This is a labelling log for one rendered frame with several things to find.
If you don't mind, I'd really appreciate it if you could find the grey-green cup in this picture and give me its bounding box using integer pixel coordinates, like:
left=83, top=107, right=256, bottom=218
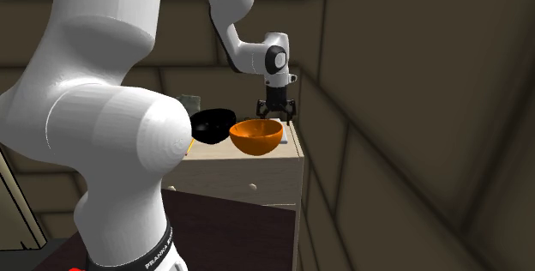
left=175, top=93, right=202, bottom=117

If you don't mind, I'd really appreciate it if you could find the beige chest of drawers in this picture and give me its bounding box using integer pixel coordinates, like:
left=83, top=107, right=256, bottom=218
left=160, top=120, right=306, bottom=271

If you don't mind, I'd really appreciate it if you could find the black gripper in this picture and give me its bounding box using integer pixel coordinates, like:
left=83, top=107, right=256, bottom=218
left=255, top=85, right=298, bottom=126

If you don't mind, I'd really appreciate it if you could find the white flat tablet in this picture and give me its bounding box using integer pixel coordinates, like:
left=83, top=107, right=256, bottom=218
left=268, top=117, right=290, bottom=145

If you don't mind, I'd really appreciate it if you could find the beige black-edged panel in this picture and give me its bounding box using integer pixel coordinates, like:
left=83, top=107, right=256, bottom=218
left=0, top=144, right=48, bottom=253

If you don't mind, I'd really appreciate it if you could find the black bowl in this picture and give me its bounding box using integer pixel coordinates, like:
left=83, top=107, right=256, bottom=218
left=189, top=108, right=237, bottom=145

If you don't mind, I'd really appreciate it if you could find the orange bowl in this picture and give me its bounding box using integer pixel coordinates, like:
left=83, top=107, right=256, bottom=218
left=228, top=118, right=285, bottom=157

